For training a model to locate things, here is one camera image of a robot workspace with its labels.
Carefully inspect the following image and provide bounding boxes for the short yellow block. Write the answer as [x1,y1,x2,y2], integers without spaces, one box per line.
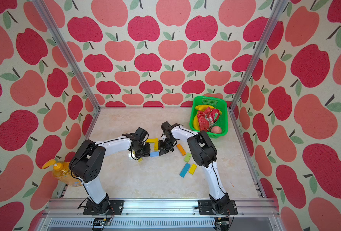
[154,142,159,151]

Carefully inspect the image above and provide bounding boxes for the long yellow block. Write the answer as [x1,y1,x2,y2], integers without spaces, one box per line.
[145,138,159,143]

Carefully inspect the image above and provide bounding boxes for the light blue block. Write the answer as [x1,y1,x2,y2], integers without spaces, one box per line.
[150,151,159,157]

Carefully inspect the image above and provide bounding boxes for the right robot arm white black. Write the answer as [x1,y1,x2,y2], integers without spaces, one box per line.
[158,121,230,214]

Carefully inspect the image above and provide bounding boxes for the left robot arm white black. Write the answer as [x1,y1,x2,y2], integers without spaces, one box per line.
[69,136,151,209]

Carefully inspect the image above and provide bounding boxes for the orange block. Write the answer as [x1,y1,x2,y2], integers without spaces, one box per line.
[176,144,187,156]

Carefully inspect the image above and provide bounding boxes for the green block lower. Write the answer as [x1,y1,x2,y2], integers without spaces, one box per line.
[184,153,192,163]

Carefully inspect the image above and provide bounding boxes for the cyan long block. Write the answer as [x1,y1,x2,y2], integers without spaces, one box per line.
[180,163,191,178]

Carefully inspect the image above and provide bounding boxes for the yellow block right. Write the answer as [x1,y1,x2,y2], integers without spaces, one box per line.
[188,164,197,175]

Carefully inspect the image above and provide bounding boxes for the red snack bag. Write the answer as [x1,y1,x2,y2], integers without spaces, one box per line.
[196,106,220,132]

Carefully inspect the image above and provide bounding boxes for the bananas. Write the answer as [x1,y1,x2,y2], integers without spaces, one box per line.
[193,104,222,131]

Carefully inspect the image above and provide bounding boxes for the peach fruit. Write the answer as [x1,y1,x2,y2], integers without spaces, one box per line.
[210,125,222,134]

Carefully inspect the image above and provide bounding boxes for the green plastic basket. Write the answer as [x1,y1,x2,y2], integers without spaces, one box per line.
[189,96,229,139]

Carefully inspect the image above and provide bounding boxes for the orange soap bottle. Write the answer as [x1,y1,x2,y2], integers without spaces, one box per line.
[42,159,82,187]

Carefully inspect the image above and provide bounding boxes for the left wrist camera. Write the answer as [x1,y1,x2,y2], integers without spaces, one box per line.
[134,127,148,142]

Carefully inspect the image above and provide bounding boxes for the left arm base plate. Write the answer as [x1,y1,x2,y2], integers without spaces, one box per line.
[83,200,124,216]

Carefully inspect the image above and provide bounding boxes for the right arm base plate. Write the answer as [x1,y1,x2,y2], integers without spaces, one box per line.
[194,199,238,216]

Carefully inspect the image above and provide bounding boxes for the aluminium front rail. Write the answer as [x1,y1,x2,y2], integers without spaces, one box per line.
[34,198,285,231]

